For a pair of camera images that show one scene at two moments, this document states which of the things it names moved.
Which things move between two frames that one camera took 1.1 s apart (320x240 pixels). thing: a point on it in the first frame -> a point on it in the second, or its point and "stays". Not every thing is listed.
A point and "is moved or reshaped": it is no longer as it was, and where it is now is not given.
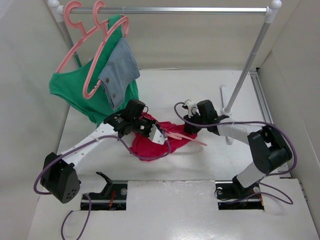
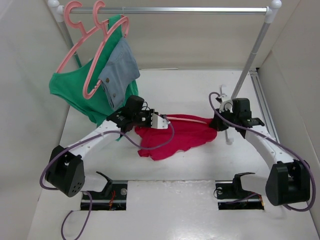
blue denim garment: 122,70 stays
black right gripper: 190,129 -> 216,124
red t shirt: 146,150 is moved or reshaped
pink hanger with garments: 106,31 stays
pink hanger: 179,136 is moved or reshaped
